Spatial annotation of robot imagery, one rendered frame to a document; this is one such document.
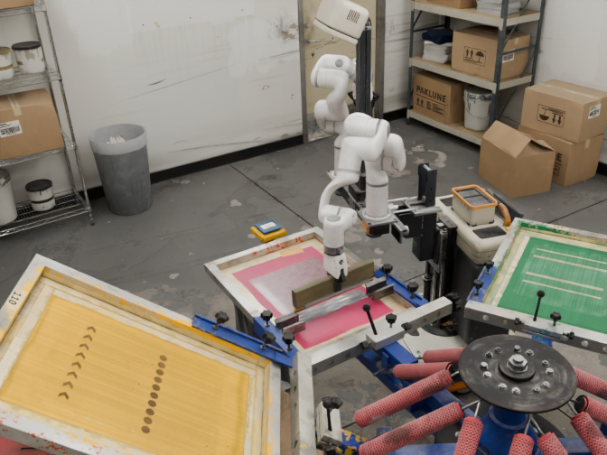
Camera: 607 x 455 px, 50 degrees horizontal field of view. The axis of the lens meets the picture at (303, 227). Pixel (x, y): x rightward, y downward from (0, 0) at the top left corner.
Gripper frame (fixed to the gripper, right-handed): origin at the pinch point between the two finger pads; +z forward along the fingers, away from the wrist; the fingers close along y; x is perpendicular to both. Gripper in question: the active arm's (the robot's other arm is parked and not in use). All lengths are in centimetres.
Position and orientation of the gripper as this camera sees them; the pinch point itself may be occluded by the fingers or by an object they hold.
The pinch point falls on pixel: (334, 283)
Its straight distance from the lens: 246.9
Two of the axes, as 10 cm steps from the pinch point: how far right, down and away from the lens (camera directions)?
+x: -8.5, 2.9, -4.4
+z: 0.4, 8.7, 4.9
